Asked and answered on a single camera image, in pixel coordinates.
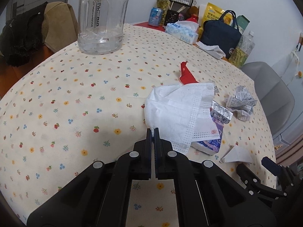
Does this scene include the grey upholstered chair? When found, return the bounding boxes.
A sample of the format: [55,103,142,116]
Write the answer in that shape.
[241,61,296,147]

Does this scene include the tan chair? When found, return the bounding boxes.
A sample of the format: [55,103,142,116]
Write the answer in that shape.
[41,2,79,54]

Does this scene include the white triangular paper piece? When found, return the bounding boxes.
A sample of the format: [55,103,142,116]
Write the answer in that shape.
[219,145,253,164]

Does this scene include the blue white tissue pack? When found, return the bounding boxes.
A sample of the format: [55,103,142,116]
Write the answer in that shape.
[164,21,200,45]

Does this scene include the purple printed packet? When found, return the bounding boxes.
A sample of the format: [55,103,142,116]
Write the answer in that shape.
[191,116,224,156]

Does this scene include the silver blister pack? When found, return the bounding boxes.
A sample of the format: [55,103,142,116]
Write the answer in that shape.
[209,100,233,124]

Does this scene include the large clear water jug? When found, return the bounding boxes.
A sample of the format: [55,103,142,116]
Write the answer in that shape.
[78,0,132,55]

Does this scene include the pink curtain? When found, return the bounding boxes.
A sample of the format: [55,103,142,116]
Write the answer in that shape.
[276,132,303,168]

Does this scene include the black chopstick holder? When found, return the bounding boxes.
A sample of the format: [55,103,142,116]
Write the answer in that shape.
[166,7,180,25]

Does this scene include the navy lunch bag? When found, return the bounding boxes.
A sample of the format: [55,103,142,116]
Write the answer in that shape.
[201,10,242,58]

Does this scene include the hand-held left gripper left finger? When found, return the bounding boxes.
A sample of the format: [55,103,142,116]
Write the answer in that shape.
[27,128,152,227]

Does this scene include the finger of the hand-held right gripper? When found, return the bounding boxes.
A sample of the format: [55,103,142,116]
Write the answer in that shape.
[235,164,262,190]
[261,156,282,176]

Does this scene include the red table mat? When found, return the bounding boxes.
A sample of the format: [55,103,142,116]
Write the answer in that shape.
[133,21,166,32]

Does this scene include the red torn wrapper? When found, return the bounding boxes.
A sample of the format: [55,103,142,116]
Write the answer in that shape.
[179,61,200,86]

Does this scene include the white tissue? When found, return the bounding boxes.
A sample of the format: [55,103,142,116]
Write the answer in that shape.
[144,82,221,154]

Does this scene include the blue drink can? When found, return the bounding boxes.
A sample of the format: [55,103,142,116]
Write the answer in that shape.
[148,7,164,27]

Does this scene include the tall green box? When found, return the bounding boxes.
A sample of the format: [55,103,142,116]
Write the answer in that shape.
[235,15,251,37]

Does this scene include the yellow snack bag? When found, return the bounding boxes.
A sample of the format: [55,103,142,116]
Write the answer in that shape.
[198,3,233,39]

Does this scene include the white hanging bag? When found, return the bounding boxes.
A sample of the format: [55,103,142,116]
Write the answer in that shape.
[290,48,303,64]

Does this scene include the clear bottle with yellow contents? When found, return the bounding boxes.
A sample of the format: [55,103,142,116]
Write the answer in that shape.
[228,31,255,69]

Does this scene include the white fridge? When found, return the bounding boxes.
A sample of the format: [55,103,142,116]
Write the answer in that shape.
[287,32,303,114]

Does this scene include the yellow oil bottle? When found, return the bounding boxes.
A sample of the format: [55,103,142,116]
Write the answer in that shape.
[158,0,171,25]

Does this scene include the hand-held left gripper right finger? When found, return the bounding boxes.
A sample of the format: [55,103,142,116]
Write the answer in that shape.
[154,127,277,227]

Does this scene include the crumpled printed paper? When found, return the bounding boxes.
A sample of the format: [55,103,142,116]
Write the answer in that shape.
[225,86,258,121]

